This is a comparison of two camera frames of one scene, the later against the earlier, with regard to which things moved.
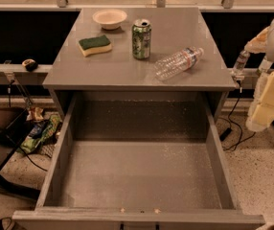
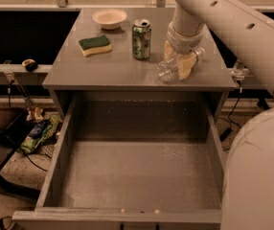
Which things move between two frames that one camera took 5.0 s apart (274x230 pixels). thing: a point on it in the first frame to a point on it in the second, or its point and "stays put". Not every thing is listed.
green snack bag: (40, 131) stays put
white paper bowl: (109, 18) stays put
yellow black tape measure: (30, 64) stays put
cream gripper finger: (259, 43) to (185, 62)
